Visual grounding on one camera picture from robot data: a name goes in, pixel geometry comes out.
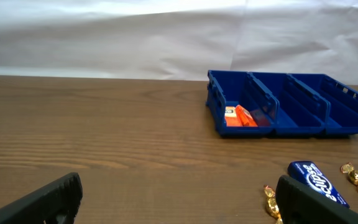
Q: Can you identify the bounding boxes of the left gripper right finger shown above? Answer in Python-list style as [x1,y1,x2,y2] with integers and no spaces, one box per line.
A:
[275,174,358,224]

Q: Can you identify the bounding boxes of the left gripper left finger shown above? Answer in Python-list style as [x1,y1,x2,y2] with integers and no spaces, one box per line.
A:
[0,172,84,224]

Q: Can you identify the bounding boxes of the blue candy pack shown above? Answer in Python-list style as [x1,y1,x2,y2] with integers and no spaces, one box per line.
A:
[287,160,351,209]

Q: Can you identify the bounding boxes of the gold wrapped candy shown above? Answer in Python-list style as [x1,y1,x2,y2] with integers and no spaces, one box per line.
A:
[262,184,284,224]
[340,162,358,196]

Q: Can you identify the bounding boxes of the blue tray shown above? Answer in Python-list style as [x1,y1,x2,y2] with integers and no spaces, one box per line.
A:
[206,69,358,138]

